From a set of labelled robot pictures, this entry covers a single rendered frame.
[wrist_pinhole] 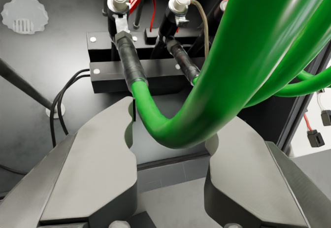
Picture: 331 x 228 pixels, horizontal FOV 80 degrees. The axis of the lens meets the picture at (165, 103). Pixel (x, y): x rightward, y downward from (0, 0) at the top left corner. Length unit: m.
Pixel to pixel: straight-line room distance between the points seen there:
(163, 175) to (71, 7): 0.49
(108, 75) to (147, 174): 0.20
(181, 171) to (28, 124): 0.35
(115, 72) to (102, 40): 0.07
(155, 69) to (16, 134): 0.34
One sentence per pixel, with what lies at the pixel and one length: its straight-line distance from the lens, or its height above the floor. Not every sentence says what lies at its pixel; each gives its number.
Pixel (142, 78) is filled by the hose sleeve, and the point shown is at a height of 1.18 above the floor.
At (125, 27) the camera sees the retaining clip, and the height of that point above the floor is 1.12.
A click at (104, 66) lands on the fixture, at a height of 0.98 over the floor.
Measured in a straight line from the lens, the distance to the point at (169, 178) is 0.41.
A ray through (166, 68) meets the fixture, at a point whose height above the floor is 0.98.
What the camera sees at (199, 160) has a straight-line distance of 0.43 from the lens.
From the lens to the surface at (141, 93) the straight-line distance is 0.15.
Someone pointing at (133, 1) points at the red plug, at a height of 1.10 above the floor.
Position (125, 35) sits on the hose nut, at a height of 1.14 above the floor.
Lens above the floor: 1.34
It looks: 70 degrees down
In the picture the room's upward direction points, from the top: 49 degrees clockwise
